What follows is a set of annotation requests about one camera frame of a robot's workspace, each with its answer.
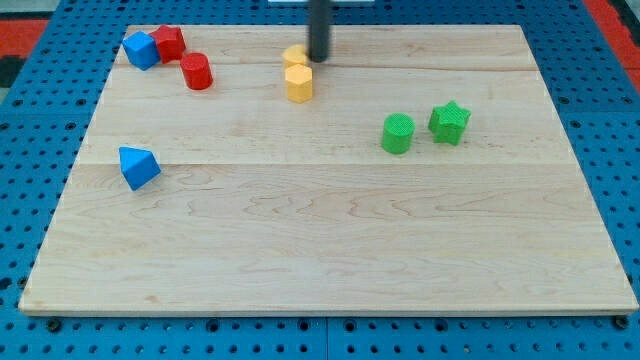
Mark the yellow hexagon block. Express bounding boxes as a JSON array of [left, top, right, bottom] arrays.
[[285, 64, 313, 103]]

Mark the green star block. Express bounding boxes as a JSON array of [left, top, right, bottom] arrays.
[[428, 101, 471, 146]]

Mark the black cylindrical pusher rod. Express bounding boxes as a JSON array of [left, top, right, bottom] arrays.
[[307, 0, 331, 63]]

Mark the red star block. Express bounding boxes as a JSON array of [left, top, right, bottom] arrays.
[[150, 25, 186, 64]]

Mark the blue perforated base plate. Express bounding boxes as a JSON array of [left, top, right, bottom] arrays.
[[1, 0, 639, 359]]

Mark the yellow heart block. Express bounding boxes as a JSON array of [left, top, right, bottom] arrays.
[[281, 44, 309, 69]]

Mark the blue triangle block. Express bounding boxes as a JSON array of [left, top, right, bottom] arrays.
[[119, 146, 161, 191]]

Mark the light wooden board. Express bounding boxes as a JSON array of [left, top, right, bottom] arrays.
[[19, 25, 638, 317]]

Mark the blue cube block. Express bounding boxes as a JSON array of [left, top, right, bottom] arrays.
[[122, 31, 160, 71]]

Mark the green cylinder block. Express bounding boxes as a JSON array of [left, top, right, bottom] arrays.
[[381, 113, 415, 154]]

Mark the red cylinder block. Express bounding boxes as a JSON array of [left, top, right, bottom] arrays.
[[180, 52, 214, 90]]

